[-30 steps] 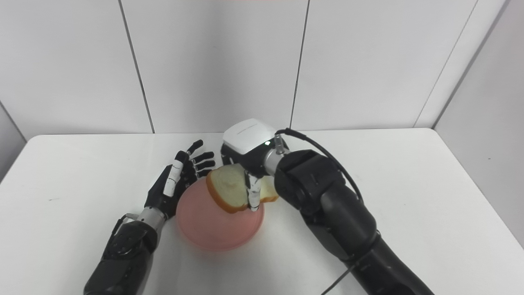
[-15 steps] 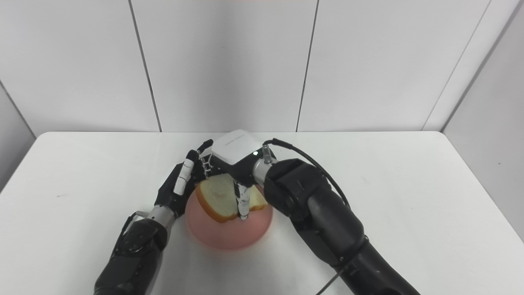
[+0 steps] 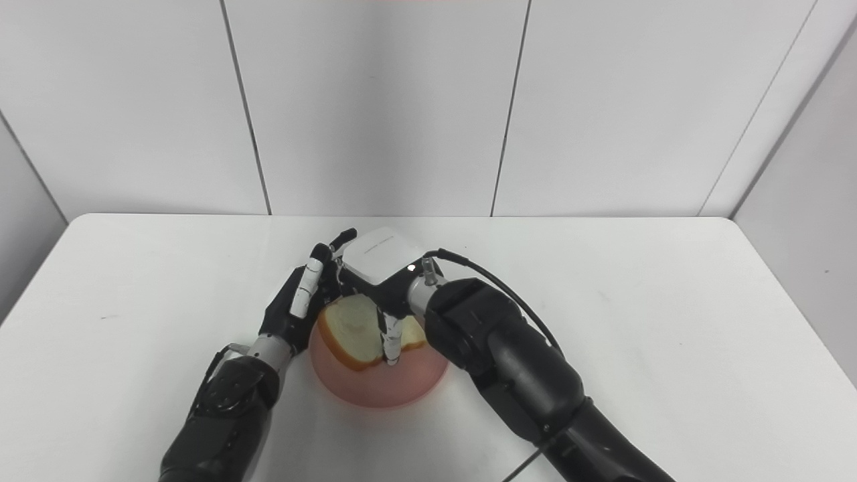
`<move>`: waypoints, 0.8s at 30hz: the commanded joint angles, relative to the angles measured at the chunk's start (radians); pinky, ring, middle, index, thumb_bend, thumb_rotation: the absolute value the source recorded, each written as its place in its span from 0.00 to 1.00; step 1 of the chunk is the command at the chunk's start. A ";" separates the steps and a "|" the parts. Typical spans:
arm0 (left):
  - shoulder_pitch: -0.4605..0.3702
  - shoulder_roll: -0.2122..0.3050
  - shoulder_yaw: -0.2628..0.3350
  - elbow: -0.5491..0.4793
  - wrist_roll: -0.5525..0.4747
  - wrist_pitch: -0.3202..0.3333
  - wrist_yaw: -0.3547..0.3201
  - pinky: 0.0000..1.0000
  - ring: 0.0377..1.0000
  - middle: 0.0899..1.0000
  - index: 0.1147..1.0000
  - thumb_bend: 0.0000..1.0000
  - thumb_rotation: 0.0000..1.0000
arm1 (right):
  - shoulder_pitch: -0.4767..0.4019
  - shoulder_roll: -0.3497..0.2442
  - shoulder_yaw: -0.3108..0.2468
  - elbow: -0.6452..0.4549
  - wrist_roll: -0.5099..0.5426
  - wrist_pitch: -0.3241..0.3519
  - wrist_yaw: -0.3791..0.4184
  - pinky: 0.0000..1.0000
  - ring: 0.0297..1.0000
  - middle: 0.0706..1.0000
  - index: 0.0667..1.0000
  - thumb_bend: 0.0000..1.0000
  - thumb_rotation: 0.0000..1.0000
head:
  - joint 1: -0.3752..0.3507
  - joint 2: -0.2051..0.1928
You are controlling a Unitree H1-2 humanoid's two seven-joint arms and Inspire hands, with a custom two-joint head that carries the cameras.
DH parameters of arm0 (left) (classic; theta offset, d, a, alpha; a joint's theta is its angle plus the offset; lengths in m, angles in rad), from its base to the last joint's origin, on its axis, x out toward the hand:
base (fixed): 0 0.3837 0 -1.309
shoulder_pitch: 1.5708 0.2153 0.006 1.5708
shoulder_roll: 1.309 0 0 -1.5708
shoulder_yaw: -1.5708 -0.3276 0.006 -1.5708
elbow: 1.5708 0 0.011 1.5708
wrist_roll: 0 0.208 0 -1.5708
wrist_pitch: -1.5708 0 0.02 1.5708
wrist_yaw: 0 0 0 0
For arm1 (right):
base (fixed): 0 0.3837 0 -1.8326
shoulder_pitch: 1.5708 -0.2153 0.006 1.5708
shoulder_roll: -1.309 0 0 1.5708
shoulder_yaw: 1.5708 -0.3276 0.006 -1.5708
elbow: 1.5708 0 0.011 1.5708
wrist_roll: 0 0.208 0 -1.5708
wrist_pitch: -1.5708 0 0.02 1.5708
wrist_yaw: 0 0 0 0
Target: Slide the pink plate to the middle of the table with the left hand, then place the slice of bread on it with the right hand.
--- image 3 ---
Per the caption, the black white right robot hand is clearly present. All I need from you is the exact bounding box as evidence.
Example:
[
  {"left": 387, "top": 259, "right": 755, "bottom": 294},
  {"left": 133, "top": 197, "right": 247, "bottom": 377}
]
[{"left": 338, "top": 227, "right": 429, "bottom": 366}]

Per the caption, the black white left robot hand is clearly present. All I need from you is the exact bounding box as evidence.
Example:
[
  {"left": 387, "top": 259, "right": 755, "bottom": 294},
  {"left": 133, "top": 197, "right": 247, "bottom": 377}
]
[{"left": 258, "top": 228, "right": 359, "bottom": 355}]

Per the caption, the slice of bread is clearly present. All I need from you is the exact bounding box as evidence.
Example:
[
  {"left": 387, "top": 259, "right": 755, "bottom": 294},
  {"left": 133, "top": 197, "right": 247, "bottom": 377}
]
[{"left": 317, "top": 293, "right": 428, "bottom": 372}]

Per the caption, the pink round plate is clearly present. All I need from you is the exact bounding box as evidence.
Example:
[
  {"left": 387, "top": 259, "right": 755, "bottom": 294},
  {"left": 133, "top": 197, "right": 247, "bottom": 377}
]
[{"left": 309, "top": 301, "right": 451, "bottom": 409}]

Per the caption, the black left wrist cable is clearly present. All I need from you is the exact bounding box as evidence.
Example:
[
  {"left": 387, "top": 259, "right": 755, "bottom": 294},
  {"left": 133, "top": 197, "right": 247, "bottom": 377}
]
[{"left": 191, "top": 343, "right": 250, "bottom": 409}]

